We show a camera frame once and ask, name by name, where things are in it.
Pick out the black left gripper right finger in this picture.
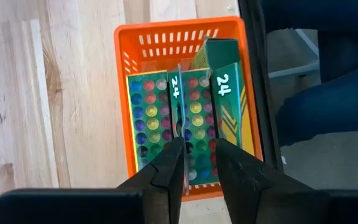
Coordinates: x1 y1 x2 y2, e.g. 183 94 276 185
215 138 312 224

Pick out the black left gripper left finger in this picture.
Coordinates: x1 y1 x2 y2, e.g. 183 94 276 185
116 136 186 224

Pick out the green blue crayon box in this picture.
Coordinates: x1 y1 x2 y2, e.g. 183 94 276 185
126 68 176 171
168 63 220 197

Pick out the yellow green crayon box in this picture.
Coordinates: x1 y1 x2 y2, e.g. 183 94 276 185
190 36 257 156

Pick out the person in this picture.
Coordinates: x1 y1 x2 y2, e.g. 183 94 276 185
261 0 358 147

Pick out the orange plastic basket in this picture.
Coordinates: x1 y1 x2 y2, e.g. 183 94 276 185
113 16 264 202

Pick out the black aluminium table frame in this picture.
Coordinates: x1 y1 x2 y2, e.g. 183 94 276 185
237 0 284 171

